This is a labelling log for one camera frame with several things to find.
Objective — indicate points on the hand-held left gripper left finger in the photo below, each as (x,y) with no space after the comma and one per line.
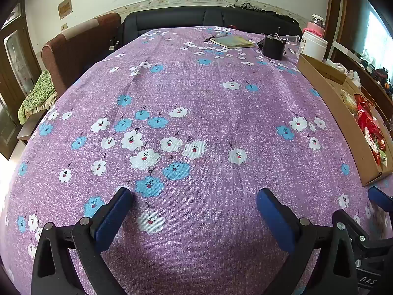
(113,218)

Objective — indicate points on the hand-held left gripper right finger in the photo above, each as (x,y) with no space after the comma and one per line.
(276,218)

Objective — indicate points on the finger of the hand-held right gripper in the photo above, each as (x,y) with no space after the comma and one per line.
(365,236)
(380,198)

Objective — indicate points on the pile of snack packets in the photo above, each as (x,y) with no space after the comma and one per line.
(368,123)

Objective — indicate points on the cardboard box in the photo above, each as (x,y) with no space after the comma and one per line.
(331,98)

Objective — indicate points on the windowsill clutter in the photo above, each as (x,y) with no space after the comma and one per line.
(380,78)

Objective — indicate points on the wooden stool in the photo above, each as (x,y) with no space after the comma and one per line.
(29,129)

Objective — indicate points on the white cloth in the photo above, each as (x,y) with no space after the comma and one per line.
(353,78)

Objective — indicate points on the purple floral tablecloth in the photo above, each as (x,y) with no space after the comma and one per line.
(199,98)

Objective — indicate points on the green patterned blanket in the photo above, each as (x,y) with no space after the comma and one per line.
(36,98)

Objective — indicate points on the white plastic jar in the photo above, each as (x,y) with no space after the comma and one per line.
(313,47)

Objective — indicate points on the black jar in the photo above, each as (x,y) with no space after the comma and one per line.
(272,49)

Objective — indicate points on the window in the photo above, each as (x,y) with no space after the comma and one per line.
(374,27)

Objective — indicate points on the small black box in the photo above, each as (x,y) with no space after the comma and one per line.
(260,44)

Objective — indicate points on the small dark bottles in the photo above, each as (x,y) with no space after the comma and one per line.
(113,43)

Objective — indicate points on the brown armchair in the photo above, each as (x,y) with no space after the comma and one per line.
(79,46)

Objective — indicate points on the clear plastic cup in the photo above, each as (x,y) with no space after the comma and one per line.
(293,43)

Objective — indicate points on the wooden glazed door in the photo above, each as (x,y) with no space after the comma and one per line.
(15,67)

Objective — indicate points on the yellow-green notebook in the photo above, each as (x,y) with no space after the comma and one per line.
(233,41)

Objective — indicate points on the pink sleeved bottle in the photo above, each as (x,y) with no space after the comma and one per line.
(316,26)

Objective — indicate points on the black pen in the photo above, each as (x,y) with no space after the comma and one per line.
(215,37)

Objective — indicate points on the dark clothes on sofa back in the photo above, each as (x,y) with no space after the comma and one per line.
(276,12)

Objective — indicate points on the black leather sofa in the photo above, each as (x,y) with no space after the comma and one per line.
(172,18)

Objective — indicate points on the wall switch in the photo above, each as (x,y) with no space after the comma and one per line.
(64,26)

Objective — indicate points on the small wall plaque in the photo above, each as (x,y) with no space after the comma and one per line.
(64,7)

